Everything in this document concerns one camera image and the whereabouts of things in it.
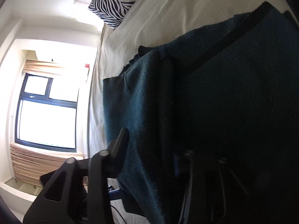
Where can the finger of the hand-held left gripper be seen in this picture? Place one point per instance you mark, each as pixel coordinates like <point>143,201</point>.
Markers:
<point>118,194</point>

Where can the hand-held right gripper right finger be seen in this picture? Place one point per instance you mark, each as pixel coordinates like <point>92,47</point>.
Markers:
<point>195,182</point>

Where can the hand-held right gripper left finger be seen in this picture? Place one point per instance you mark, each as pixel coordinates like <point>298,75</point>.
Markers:
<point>120,145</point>

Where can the dark teal knit sweater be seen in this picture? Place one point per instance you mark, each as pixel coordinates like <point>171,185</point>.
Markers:
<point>222,86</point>

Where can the black framed window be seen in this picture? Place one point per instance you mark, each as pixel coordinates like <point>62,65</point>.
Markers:
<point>49,116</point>

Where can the beige pleated curtain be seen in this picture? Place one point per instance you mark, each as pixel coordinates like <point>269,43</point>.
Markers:
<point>35,163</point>

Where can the beige roman blind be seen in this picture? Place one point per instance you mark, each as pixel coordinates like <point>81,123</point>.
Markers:
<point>46,66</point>

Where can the bed with beige sheet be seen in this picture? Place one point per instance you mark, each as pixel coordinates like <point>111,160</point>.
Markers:
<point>163,16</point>

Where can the zebra print pillow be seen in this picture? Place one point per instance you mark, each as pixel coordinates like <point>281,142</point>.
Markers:
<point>116,2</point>

